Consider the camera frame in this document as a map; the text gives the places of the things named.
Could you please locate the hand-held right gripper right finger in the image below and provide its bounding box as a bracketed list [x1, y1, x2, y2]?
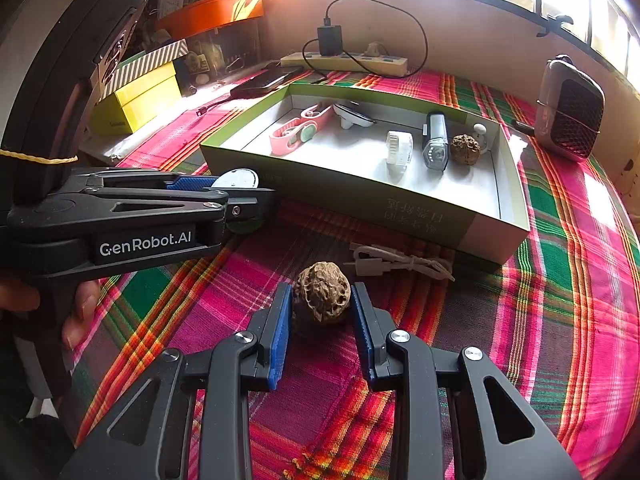
[350, 282, 583, 480]

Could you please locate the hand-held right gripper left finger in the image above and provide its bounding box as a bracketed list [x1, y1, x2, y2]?
[60, 282, 294, 480]

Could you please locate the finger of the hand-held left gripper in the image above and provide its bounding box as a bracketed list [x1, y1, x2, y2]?
[87, 170, 221, 192]
[82, 186, 277, 223]

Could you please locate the brown wrinkled walnut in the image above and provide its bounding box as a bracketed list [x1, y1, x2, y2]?
[292, 261, 353, 327]
[450, 133, 482, 166]

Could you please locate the pink wrist strap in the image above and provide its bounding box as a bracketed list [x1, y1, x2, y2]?
[269, 117, 315, 157]

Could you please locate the green edged cardboard box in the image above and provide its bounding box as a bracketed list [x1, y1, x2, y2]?
[200, 82, 531, 265]

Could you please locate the black white oval device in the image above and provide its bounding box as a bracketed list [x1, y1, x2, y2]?
[332, 102, 377, 130]

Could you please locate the person's left hand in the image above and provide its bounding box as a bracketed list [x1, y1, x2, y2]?
[0, 280, 101, 351]

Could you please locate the yellow box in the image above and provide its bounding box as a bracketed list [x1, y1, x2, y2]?
[90, 74, 183, 136]

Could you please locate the green white striped box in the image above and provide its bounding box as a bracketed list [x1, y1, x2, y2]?
[100, 39, 190, 101]

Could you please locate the pink clip in box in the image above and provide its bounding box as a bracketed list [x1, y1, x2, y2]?
[300, 101, 335, 133]

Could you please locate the black phone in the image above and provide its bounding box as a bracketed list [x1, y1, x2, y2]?
[230, 62, 298, 100]

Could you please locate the glass tank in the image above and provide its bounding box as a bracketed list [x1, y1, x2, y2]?
[185, 27, 263, 96]

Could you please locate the plaid tablecloth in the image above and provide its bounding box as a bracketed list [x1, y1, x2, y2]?
[65, 67, 640, 480]

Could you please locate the orange planter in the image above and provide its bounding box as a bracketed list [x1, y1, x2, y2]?
[155, 0, 264, 40]

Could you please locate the black charger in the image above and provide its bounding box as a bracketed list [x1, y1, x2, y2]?
[317, 24, 343, 57]

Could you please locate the cream power strip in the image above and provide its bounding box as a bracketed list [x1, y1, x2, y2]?
[280, 50, 409, 78]

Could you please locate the black bike light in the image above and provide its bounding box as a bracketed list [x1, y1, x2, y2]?
[421, 111, 453, 170]

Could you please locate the small white knob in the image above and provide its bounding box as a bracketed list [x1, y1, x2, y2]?
[471, 123, 493, 153]

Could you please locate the silver device with black grille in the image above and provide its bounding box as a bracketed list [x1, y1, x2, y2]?
[534, 55, 606, 162]

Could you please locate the white bundled cable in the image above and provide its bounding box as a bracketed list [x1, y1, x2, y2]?
[348, 242, 457, 282]

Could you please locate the thin black cable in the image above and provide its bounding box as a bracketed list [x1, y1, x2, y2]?
[196, 97, 236, 117]

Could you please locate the black charger cable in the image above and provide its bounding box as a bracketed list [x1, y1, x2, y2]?
[301, 0, 430, 78]

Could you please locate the black window handle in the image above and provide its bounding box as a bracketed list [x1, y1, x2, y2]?
[537, 15, 576, 38]

